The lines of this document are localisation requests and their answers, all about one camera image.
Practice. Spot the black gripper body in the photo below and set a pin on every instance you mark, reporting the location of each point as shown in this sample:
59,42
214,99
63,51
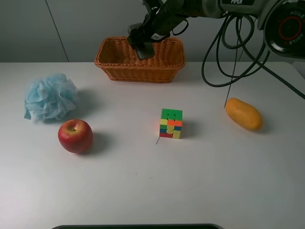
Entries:
163,17

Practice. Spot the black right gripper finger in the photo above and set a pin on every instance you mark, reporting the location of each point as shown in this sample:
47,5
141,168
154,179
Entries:
152,39

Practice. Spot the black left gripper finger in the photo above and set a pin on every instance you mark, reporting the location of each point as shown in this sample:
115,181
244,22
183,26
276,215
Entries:
136,34

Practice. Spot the grey and blue eraser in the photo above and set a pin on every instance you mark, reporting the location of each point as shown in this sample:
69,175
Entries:
145,50

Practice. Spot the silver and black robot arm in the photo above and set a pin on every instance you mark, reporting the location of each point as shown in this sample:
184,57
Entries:
282,21

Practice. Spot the brown wicker basket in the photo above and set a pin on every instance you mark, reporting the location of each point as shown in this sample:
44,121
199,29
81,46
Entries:
120,62

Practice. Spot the multicoloured puzzle cube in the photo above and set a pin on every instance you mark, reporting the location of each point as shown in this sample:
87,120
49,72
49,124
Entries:
171,123

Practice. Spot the light blue bath loofah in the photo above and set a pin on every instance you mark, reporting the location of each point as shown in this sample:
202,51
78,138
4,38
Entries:
50,98

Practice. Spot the red apple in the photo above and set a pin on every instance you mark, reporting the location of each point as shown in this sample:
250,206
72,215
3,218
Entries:
76,136

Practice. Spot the orange mango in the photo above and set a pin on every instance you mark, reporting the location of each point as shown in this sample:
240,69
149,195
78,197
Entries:
244,114

